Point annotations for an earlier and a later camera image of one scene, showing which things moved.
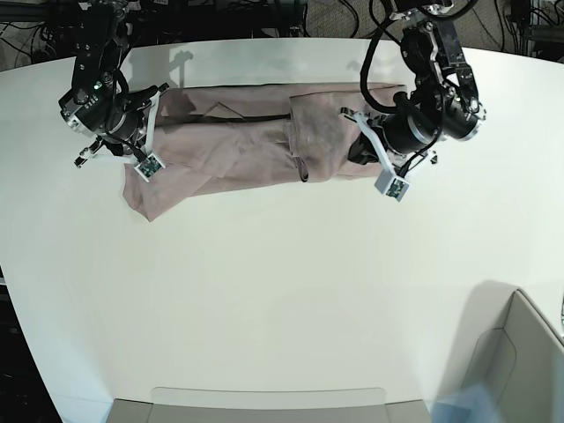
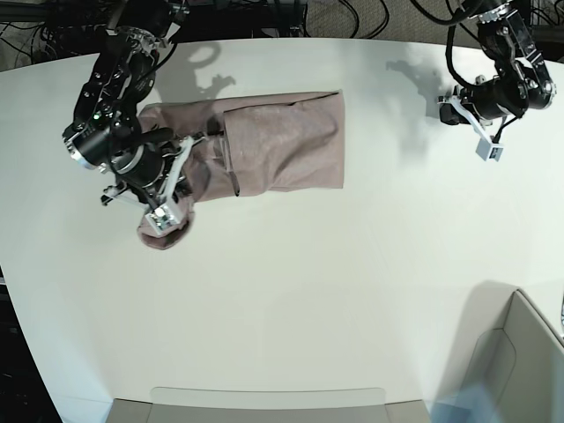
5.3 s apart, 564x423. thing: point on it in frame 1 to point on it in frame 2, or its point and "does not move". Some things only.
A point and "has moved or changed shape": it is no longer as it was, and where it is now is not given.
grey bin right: x=506 y=346 does not move
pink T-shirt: x=207 y=134 has moved or changed shape
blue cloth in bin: x=473 y=404 does not move
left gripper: x=361 y=151 to x=478 y=102
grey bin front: x=269 y=404 does not move
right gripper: x=136 y=141 to x=154 y=179
